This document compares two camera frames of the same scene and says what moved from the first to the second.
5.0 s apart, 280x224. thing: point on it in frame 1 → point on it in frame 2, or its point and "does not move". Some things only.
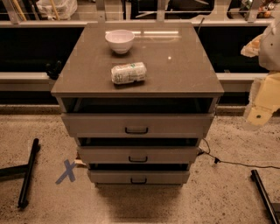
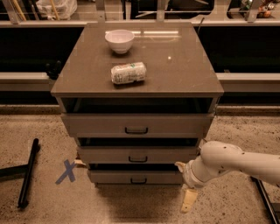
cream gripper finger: (262, 109) → (190, 198)
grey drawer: (138, 124) does not move
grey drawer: (139, 177) does not move
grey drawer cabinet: (138, 98) does not move
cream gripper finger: (252, 48) → (182, 166)
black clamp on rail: (53, 69) does not move
